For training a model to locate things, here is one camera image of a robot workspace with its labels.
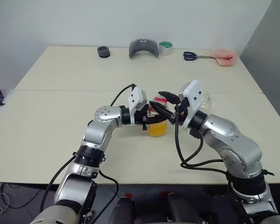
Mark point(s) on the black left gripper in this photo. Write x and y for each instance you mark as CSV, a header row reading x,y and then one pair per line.
x,y
140,117

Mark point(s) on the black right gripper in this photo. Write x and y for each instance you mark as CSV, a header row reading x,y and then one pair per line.
x,y
180,109

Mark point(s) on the clear bottle with orange juice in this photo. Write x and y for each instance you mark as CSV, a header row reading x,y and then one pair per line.
x,y
157,129

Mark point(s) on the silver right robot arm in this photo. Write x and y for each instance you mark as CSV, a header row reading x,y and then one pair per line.
x,y
235,144

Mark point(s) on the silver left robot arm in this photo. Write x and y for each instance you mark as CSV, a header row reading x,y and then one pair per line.
x,y
100,133

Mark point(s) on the silver tape roll green core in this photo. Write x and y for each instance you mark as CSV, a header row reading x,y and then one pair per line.
x,y
165,50

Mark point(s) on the pink fluffy cloth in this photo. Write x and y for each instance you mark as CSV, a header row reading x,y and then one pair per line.
x,y
225,57

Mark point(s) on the small red marker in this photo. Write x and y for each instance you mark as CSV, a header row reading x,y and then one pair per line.
x,y
128,195

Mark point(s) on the black round container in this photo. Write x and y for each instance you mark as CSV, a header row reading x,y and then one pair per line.
x,y
103,52

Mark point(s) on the dark rounded shape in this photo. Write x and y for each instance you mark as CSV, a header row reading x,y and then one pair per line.
x,y
179,207
124,210

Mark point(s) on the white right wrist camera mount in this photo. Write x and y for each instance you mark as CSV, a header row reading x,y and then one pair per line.
x,y
193,100

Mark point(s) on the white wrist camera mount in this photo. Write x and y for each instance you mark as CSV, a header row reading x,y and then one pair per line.
x,y
135,98
193,100

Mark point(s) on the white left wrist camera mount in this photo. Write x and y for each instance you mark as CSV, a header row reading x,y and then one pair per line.
x,y
135,98

